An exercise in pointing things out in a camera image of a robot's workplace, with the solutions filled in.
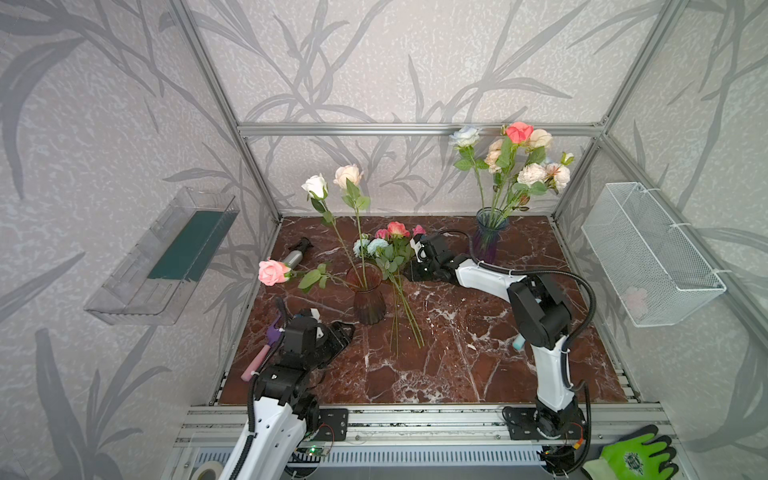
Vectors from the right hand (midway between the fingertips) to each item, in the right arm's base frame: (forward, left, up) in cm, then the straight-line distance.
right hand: (406, 262), depth 98 cm
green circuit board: (-50, +22, -6) cm, 56 cm away
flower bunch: (+9, +4, -2) cm, 10 cm away
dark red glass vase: (-13, +11, +10) cm, 20 cm away
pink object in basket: (-22, -56, +14) cm, 62 cm away
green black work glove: (-52, -55, -5) cm, 76 cm away
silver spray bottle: (+5, +40, -4) cm, 41 cm away
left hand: (-23, +14, +4) cm, 27 cm away
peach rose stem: (+16, -26, +28) cm, 41 cm away
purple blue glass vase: (+8, -27, +11) cm, 30 cm away
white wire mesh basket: (-23, -53, +27) cm, 63 cm away
